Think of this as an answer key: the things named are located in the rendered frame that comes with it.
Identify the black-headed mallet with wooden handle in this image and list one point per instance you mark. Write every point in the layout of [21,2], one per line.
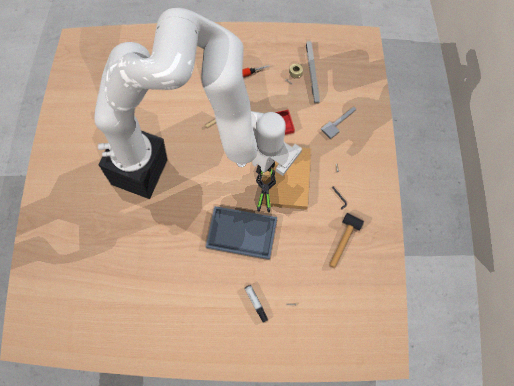
[353,223]

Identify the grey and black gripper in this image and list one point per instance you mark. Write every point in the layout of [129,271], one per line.
[264,163]

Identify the red-handled screwdriver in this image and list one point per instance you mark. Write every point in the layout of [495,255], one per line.
[247,71]

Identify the beige cylindrical collar with hole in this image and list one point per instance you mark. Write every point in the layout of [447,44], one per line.
[296,67]

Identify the white marker with black cap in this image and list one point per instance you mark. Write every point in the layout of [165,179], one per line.
[256,303]

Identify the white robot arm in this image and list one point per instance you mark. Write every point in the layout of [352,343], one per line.
[130,74]

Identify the long grey metal bar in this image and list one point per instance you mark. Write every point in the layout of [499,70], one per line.
[312,69]

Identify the light brown wooden board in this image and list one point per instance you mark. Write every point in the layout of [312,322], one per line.
[291,189]

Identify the red rectangular tray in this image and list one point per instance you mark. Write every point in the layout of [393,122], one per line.
[289,124]

